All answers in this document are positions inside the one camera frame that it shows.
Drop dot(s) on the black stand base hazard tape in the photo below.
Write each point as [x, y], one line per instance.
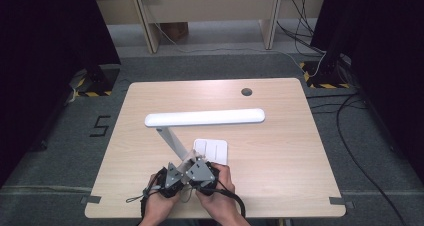
[100, 79]
[325, 74]

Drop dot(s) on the black curtain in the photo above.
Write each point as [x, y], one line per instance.
[40, 52]
[393, 52]

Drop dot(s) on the brown cardboard box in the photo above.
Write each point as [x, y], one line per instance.
[175, 31]

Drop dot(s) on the beige background desk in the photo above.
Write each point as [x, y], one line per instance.
[206, 6]

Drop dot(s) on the white desk lamp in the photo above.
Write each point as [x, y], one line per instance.
[203, 117]

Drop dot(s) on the person's right hand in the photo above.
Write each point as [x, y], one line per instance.
[220, 204]

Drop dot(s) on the person's left hand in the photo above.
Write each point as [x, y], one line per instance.
[156, 206]

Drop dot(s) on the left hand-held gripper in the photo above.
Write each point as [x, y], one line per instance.
[173, 177]

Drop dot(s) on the grey tape piece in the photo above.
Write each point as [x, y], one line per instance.
[336, 201]
[90, 199]

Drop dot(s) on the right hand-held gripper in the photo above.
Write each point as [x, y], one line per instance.
[200, 171]

